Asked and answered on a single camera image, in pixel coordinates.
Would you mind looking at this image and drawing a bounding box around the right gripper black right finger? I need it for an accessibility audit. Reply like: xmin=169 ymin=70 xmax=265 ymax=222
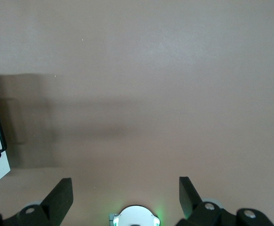
xmin=176 ymin=176 xmax=274 ymax=226

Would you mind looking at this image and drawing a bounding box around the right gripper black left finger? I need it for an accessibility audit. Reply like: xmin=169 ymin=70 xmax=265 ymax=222
xmin=0 ymin=178 xmax=74 ymax=226

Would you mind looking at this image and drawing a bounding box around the brown table mat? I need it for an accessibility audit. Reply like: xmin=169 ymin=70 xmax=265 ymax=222
xmin=0 ymin=0 xmax=274 ymax=226

